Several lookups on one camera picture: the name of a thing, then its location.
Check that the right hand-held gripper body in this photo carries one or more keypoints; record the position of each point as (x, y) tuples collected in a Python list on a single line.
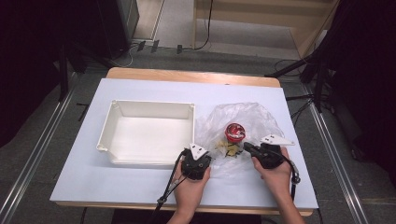
[(269, 154)]

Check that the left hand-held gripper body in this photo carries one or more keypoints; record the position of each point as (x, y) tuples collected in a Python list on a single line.
[(195, 161)]

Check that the red can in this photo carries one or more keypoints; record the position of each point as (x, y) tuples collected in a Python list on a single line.
[(235, 132)]

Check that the clear printed plastic bag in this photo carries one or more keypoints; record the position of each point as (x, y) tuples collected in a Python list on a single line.
[(255, 119)]

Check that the person's right hand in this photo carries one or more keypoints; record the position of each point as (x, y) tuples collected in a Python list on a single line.
[(275, 179)]

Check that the person's left hand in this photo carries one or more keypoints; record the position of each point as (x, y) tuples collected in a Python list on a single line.
[(190, 193)]

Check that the white plastic bin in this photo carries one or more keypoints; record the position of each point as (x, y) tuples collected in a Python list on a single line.
[(149, 137)]

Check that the white table board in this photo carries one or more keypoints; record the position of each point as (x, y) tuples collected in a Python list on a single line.
[(140, 183)]

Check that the wooden table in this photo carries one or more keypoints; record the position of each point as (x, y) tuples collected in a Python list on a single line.
[(186, 75)]

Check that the black tripod stand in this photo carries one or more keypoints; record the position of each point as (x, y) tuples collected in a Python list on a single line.
[(317, 77)]

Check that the small black plug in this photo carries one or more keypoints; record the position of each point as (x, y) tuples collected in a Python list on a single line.
[(179, 48)]

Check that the black cabinet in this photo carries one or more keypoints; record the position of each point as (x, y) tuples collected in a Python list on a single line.
[(120, 25)]

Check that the aluminium floor rail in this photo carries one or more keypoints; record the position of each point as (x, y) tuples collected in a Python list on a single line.
[(342, 174), (34, 155)]

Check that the light wooden shelf frame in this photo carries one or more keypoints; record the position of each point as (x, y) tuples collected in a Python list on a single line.
[(311, 40)]

